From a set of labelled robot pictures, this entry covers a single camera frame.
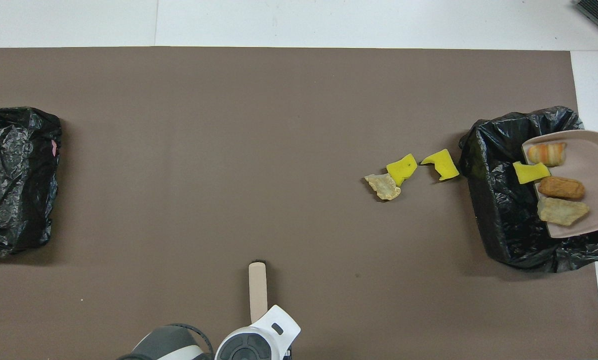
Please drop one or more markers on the beige brush black bristles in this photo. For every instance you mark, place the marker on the beige brush black bristles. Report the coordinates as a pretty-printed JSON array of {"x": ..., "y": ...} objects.
[{"x": 258, "y": 290}]

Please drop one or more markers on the small yellow sponge wedge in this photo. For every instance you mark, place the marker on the small yellow sponge wedge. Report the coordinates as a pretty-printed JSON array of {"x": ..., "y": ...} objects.
[{"x": 529, "y": 173}]

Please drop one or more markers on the orange striped croissant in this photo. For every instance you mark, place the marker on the orange striped croissant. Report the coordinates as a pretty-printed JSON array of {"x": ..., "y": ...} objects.
[{"x": 547, "y": 154}]

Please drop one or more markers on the brown bread roll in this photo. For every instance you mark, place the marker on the brown bread roll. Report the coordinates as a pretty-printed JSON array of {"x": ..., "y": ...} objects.
[{"x": 561, "y": 188}]

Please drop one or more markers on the pale tan bread chunk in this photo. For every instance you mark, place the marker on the pale tan bread chunk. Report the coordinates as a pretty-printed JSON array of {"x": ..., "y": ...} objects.
[{"x": 561, "y": 211}]

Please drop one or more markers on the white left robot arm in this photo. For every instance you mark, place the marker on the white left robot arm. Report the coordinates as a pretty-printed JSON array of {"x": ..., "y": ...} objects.
[{"x": 264, "y": 332}]

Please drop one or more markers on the pale crumpled trash piece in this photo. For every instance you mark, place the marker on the pale crumpled trash piece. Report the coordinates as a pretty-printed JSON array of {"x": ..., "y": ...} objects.
[{"x": 383, "y": 187}]

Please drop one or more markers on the black bag lined bin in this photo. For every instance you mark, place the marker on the black bag lined bin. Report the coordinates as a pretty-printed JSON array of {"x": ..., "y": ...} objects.
[{"x": 494, "y": 200}]

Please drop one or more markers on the black bag bin pink mark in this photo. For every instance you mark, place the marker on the black bag bin pink mark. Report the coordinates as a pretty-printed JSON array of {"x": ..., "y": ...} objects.
[{"x": 14, "y": 175}]

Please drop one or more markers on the yellow sponge piece dark speck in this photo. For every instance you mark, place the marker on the yellow sponge piece dark speck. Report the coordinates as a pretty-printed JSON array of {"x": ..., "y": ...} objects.
[{"x": 403, "y": 169}]

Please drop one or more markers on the brown table mat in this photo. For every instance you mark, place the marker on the brown table mat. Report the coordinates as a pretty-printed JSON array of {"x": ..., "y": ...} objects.
[{"x": 279, "y": 75}]

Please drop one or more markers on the notched yellow sponge piece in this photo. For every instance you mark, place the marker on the notched yellow sponge piece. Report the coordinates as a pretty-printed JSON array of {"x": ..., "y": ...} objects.
[{"x": 444, "y": 165}]

